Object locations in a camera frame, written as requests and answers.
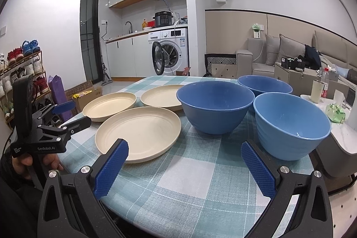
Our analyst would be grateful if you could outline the kitchen faucet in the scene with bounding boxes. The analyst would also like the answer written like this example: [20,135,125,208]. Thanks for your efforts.
[125,21,133,34]

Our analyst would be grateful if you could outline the teal checked tablecloth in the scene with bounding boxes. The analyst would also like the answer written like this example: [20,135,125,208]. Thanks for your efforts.
[57,75,313,238]

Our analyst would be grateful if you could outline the grey side cabinet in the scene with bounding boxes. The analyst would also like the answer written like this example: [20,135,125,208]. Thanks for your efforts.
[274,62,349,99]

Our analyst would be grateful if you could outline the light blue bowl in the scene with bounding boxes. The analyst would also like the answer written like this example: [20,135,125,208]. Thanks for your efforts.
[253,92,332,161]

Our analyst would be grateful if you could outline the white washing machine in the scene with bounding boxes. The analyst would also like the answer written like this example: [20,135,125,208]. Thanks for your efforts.
[148,27,189,75]

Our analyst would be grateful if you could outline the clear plastic bottle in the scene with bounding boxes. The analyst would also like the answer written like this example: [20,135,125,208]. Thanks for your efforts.
[321,67,329,99]

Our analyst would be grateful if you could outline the green tissue pack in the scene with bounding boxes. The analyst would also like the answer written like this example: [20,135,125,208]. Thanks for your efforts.
[325,104,346,124]

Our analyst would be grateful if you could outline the purple bag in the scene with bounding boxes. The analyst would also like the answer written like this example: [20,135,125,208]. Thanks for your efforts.
[48,75,73,122]

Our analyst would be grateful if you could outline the wooden shoe rack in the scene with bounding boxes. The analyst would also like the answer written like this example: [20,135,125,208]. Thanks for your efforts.
[1,50,53,129]

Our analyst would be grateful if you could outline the person's left hand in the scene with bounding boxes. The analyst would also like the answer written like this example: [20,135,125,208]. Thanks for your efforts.
[11,152,64,180]

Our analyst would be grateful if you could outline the grey sofa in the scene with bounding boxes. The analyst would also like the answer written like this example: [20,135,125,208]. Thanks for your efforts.
[236,31,356,77]

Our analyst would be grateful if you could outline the dark blue large bowl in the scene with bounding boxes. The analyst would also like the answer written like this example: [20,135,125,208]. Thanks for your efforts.
[176,81,255,135]

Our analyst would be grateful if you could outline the black rice cooker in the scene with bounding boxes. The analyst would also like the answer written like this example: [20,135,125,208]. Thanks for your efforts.
[153,11,172,28]

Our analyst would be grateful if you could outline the cream tumbler cup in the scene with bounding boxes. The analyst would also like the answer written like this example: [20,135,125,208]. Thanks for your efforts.
[310,80,324,103]

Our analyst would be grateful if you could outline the black glass door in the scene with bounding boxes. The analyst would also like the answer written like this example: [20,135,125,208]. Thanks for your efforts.
[80,0,104,84]

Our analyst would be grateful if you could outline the beige plate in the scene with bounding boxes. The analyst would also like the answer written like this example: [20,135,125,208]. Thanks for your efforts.
[82,92,137,123]
[140,85,183,111]
[95,107,182,164]

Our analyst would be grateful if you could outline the brown cardboard box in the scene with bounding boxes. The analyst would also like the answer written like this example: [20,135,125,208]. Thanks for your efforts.
[65,80,102,115]

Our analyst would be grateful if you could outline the white kitchen base cabinets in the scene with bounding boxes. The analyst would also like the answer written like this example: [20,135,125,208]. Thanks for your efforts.
[106,34,155,78]

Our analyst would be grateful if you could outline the white marble coffee table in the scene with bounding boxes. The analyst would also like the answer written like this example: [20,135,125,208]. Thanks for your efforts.
[299,93,357,194]

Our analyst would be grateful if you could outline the red cardboard box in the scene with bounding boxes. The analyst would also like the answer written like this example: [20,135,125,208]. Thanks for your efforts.
[176,67,191,76]

